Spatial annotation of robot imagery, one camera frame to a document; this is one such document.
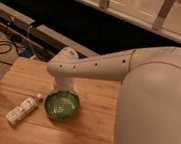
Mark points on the white labelled bottle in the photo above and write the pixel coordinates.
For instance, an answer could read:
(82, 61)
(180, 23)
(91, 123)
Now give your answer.
(24, 108)

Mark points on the green ceramic bowl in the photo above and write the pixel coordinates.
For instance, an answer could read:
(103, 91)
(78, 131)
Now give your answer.
(61, 105)

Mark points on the grey floor rail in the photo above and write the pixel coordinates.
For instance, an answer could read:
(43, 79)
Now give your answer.
(21, 24)

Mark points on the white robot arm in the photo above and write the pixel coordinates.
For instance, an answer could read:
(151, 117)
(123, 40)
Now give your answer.
(148, 107)

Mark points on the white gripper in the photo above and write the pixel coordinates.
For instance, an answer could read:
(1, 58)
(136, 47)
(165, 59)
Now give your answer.
(64, 84)

